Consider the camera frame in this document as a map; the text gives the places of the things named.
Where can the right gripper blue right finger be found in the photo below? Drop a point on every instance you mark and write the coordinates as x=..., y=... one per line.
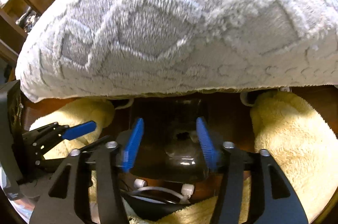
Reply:
x=272, y=197

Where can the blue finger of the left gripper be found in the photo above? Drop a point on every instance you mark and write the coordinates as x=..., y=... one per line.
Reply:
x=41, y=140

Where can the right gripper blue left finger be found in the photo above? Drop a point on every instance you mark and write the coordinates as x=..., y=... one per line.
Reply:
x=66, y=198

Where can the yellow fluffy slipper left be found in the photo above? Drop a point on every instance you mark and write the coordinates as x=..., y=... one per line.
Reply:
x=74, y=113

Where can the yellow fluffy slipper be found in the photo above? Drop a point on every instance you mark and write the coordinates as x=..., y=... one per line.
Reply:
x=74, y=113
x=302, y=143

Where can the yellow fluffy slipper right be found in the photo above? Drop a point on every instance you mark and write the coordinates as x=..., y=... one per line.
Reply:
x=302, y=143

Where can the grey textured plush blanket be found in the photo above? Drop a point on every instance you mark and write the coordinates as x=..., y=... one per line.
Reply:
x=122, y=48

